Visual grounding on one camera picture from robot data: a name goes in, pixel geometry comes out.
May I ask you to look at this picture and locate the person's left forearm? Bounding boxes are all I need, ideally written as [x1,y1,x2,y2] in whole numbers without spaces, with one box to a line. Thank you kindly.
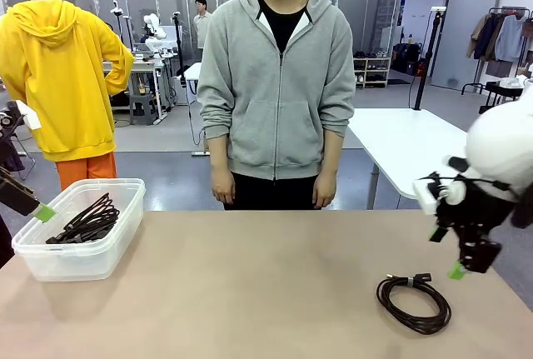
[322,132,345,172]

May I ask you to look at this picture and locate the beige coat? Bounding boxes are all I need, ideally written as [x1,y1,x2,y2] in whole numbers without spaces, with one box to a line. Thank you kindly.
[466,12,491,60]

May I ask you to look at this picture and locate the stand with white camera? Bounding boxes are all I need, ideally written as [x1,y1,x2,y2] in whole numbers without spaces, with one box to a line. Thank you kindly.
[110,0,134,50]

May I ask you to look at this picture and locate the black t-shirt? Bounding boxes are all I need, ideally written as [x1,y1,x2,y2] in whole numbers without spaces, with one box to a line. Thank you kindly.
[254,0,311,54]

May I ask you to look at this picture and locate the black pole stand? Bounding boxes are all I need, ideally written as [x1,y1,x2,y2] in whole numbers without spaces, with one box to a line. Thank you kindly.
[410,6,447,111]

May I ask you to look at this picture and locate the white table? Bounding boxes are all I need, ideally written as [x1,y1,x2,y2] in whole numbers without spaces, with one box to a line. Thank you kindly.
[347,107,471,210]

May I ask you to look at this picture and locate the grey zip hoodie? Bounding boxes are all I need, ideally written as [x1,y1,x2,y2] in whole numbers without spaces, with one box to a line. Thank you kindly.
[197,0,356,181]

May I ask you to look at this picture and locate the black utility cart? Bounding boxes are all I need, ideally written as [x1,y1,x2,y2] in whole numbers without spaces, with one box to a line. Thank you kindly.
[478,79,525,115]

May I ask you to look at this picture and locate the black clothes rack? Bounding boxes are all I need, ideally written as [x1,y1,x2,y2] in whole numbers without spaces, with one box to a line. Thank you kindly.
[461,6,533,96]

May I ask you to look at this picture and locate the white shoe shelf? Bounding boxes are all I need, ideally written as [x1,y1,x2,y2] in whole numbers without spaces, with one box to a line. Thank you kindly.
[353,57,392,88]

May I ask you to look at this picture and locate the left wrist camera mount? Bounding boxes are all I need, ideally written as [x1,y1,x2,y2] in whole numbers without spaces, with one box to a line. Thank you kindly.
[0,99,42,137]

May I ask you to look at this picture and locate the black trousers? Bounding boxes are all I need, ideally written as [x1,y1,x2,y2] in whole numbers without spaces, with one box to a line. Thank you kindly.
[223,171,324,211]

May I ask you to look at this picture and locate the thick black power cord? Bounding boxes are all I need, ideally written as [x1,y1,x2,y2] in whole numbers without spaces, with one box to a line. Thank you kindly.
[45,193,122,246]

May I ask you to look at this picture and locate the clear plastic storage container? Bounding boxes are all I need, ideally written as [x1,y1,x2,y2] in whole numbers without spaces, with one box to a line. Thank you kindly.
[11,177,146,283]

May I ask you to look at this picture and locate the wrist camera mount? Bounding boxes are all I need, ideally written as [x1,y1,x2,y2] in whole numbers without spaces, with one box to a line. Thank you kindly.
[0,99,42,137]
[412,176,466,216]

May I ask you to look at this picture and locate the black camera tripod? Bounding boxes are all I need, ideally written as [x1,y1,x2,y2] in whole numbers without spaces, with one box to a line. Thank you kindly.
[172,11,189,85]

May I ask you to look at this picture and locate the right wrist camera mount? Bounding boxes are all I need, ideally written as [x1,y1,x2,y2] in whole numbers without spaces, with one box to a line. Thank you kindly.
[412,176,466,216]

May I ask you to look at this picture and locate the light blue shirt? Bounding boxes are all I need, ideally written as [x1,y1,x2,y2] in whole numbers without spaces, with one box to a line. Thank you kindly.
[495,15,526,63]

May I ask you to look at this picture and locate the grey step stool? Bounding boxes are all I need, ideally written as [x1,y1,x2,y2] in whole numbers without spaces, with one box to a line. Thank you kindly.
[128,94,160,126]

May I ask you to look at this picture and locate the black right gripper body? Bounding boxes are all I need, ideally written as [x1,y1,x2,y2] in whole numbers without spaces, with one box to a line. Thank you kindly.
[436,191,516,238]

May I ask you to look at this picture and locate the person's right hand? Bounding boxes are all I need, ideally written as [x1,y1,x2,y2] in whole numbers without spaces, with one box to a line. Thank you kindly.
[211,167,237,206]

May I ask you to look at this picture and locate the black cable with grey tie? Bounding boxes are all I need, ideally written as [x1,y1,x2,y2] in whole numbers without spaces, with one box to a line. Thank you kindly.
[376,272,454,337]

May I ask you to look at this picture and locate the yellow hoodie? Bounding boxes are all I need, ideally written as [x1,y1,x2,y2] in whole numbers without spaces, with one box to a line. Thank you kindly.
[0,0,135,163]

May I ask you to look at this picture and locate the person's left hand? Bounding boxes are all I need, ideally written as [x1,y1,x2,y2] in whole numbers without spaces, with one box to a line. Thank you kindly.
[311,167,338,207]

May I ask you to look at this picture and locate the dark navy jacket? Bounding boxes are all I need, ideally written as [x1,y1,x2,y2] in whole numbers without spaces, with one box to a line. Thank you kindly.
[474,12,503,61]

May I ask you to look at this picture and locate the person's right forearm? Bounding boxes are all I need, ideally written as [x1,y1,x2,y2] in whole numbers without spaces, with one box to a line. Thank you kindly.
[209,136,232,172]

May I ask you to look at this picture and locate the black right arm hose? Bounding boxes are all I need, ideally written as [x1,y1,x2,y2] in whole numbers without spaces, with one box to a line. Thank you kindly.
[510,194,533,230]

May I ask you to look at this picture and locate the orange trousers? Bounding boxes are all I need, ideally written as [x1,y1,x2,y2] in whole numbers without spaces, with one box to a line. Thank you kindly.
[55,152,118,192]

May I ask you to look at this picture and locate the black bags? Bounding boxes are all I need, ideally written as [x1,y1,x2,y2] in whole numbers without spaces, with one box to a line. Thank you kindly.
[392,42,426,76]

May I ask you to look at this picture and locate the black chair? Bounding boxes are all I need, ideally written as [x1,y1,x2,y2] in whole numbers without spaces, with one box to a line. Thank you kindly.
[0,129,37,181]

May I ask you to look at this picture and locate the person in beige shirt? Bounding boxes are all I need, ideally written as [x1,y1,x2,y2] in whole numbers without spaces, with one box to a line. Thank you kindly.
[192,0,214,50]

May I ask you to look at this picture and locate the white workbench desk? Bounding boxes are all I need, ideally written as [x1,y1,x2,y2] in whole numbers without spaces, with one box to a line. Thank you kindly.
[102,57,178,115]

